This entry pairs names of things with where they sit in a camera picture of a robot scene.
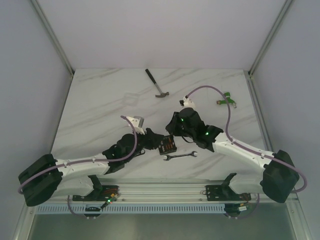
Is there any slotted cable duct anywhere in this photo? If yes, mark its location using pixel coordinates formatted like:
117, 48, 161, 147
35, 202, 244, 216

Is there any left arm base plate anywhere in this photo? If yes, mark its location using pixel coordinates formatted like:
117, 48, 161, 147
72, 185, 119, 202

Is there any clear fuse box lid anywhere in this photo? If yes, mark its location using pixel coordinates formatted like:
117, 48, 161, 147
122, 92, 140, 106

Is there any steel open-end wrench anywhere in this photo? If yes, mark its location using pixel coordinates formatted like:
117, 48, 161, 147
163, 151, 198, 161

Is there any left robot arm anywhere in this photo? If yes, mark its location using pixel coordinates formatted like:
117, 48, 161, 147
18, 128, 164, 207

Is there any black fuse box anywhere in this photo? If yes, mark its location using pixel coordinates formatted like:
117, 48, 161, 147
158, 135, 177, 156

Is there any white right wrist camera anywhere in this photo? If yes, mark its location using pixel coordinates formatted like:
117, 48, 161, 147
179, 96, 196, 109

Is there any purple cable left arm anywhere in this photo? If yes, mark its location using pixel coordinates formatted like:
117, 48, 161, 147
17, 115, 138, 195

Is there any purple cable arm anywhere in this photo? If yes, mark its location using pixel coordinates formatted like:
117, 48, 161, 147
17, 115, 138, 195
186, 85, 308, 193

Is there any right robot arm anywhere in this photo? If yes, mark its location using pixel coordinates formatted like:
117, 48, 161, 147
165, 107, 300, 203

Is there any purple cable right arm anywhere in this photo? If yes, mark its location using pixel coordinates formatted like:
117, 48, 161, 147
186, 85, 308, 193

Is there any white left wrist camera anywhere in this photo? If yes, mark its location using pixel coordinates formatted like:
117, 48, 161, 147
126, 116, 146, 135

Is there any claw hammer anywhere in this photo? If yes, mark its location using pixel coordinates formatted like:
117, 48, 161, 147
145, 69, 170, 98

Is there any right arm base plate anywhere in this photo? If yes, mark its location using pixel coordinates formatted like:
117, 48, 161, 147
204, 185, 252, 202

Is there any aluminium frame rail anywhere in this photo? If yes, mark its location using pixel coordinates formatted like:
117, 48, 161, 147
29, 0, 75, 77

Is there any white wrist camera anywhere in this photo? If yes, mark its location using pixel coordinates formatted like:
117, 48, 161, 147
179, 96, 196, 109
126, 116, 146, 135

